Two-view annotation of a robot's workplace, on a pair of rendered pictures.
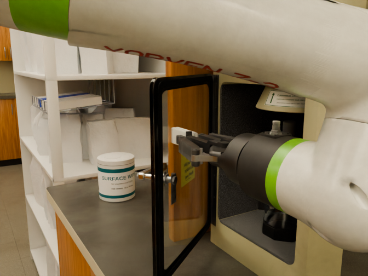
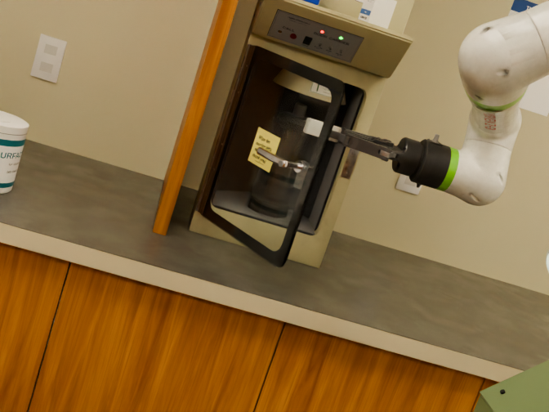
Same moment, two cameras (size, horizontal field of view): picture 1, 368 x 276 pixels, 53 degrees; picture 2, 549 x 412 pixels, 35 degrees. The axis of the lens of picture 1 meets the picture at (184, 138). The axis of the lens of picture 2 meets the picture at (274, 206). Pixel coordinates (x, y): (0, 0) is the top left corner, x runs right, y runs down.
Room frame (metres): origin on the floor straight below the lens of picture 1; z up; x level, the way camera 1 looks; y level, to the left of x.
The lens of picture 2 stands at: (0.02, 1.66, 1.51)
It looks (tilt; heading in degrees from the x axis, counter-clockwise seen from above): 13 degrees down; 292
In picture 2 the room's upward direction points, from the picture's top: 19 degrees clockwise
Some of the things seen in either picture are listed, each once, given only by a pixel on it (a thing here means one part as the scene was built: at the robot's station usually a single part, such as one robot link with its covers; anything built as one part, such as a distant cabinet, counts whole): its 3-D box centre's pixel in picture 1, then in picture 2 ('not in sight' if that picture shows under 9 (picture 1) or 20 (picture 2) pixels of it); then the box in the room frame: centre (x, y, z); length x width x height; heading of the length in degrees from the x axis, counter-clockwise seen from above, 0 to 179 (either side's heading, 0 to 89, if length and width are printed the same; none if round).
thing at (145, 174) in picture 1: (158, 172); (278, 158); (0.70, 0.05, 1.20); 0.10 x 0.05 x 0.03; 157
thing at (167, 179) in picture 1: (171, 188); not in sight; (0.65, 0.02, 1.18); 0.02 x 0.02 x 0.06; 67
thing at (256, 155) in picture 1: (275, 166); (428, 161); (0.46, -0.12, 1.28); 0.09 x 0.06 x 0.12; 121
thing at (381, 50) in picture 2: not in sight; (330, 35); (0.75, -0.10, 1.46); 0.32 x 0.11 x 0.10; 31
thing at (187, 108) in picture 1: (186, 168); (266, 153); (0.76, -0.01, 1.19); 0.30 x 0.01 x 0.40; 157
